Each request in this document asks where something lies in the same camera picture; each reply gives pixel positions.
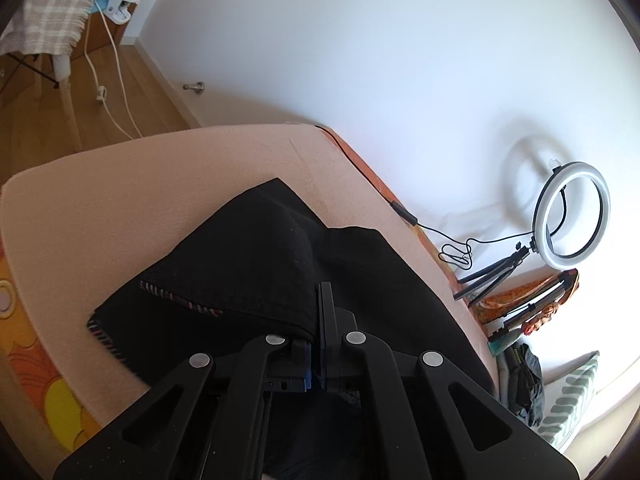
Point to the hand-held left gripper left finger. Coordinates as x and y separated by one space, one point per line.
300 365

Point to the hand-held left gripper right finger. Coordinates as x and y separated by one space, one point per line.
327 340

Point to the black pants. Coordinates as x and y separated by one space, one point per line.
260 260

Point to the small black tripod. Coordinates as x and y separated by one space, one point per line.
492 275

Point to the stack of folded clothes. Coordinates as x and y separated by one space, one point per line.
525 385

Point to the green patterned white pillow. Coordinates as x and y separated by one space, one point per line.
570 400

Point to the metal door stopper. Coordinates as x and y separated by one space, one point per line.
195 87

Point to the plaid fringed blanket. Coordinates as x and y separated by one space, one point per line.
50 5

